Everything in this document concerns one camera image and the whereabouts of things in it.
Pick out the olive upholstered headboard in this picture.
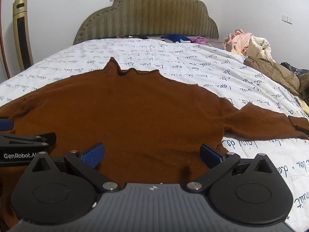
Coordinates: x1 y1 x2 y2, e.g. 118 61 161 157
73 0 219 45

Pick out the dark patterned cloth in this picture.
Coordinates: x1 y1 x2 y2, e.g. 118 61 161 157
280 61 309 78

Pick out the brown knitted sweater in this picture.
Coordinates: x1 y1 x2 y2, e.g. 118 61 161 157
0 57 309 226

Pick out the brown padded coat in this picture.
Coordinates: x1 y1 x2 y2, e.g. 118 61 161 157
298 74 309 98

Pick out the white script print blanket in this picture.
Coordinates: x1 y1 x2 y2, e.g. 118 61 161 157
0 37 309 228

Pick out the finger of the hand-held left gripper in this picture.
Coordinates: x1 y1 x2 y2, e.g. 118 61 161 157
0 132 57 148
0 117 14 131

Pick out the pink clothes pile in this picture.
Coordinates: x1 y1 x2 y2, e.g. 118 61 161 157
224 29 254 54

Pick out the yellow bed sheet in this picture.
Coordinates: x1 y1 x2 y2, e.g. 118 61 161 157
299 99 309 117

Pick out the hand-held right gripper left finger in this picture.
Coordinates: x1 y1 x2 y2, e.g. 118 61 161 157
28 142 121 194

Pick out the dark blue cloth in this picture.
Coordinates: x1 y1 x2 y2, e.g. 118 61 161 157
160 34 191 42

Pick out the gold tower air conditioner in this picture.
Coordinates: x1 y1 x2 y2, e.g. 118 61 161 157
13 0 34 70

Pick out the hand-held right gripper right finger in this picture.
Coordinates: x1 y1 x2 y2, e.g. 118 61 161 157
185 144 275 194

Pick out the tan padded jacket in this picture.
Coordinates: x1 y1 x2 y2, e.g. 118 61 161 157
244 55 301 95

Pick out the cream padded jacket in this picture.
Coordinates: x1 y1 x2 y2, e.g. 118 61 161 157
241 37 276 63

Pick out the purple cloth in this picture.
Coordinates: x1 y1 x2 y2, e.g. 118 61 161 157
187 36 209 45

